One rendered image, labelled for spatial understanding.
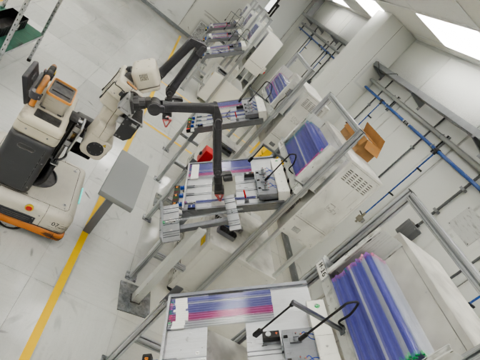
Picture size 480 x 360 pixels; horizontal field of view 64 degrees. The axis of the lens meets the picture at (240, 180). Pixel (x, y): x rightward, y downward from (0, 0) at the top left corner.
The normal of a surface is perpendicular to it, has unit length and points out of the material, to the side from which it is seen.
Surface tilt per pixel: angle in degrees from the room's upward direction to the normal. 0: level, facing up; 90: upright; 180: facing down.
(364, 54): 90
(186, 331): 44
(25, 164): 90
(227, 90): 90
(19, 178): 90
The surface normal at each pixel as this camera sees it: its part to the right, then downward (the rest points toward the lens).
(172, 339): -0.09, -0.86
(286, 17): 0.04, 0.51
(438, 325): -0.78, -0.52
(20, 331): 0.63, -0.68
